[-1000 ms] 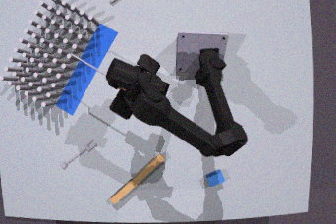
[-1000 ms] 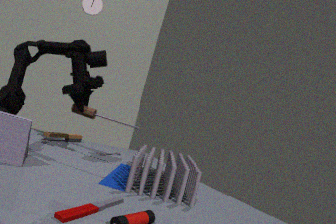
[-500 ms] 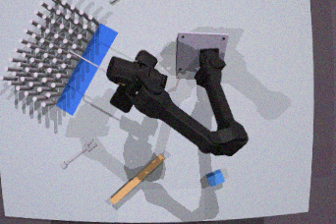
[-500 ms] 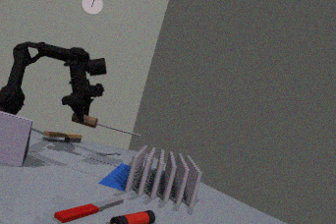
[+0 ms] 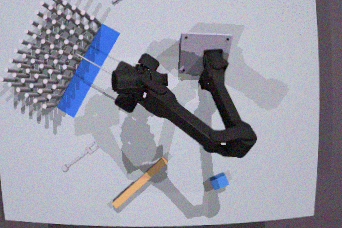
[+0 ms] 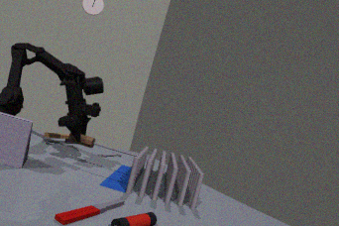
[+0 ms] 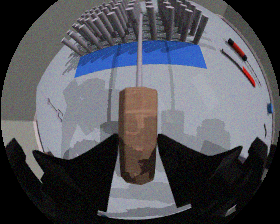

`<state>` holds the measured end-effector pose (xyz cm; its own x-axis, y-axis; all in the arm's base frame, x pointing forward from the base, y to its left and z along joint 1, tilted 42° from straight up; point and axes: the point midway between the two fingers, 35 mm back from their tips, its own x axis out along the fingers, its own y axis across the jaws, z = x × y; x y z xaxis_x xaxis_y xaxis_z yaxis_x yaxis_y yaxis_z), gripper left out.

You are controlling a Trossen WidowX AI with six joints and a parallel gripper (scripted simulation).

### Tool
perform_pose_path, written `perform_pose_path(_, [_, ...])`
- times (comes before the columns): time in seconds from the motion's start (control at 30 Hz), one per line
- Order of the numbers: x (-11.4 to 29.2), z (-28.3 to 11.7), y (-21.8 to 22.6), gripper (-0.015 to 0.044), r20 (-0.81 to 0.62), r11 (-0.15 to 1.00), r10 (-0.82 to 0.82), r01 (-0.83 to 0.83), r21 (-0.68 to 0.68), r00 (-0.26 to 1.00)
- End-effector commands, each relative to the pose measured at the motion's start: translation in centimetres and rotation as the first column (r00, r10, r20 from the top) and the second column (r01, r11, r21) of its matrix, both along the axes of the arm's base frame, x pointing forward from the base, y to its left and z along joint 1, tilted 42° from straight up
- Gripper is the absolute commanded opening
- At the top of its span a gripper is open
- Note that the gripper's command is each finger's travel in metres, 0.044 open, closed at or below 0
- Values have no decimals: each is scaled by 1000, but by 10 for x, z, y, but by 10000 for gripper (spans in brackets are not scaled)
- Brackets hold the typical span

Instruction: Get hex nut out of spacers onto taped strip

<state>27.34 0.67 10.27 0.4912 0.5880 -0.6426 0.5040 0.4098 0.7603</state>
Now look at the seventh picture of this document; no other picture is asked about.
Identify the red-handled screwdriver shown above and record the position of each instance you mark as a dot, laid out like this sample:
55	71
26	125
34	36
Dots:
241	53

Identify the blue flat strip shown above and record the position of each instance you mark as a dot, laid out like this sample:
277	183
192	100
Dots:
158	52

